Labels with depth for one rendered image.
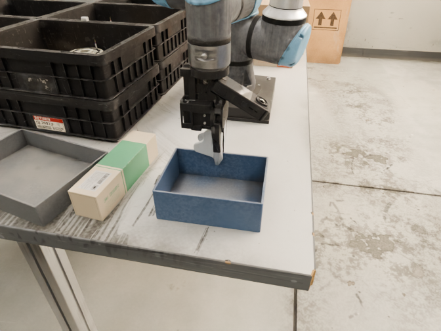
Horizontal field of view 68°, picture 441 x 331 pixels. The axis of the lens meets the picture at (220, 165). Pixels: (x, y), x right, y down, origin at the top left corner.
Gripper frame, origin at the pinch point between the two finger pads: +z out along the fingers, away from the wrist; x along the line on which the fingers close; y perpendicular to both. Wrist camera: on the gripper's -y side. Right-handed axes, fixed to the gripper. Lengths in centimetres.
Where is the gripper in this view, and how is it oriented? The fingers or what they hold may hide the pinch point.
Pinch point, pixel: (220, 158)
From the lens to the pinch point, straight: 70.7
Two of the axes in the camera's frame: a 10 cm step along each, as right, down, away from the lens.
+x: -1.8, 5.7, -8.0
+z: 0.0, 8.2, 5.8
